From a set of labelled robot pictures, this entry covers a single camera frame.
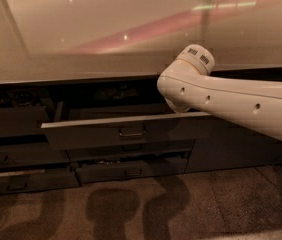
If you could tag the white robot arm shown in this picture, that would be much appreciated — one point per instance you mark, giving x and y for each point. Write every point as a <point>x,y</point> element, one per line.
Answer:
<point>187,83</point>

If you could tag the dark grey cabinet door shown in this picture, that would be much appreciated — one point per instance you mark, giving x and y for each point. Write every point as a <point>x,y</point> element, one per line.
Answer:
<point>220,144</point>

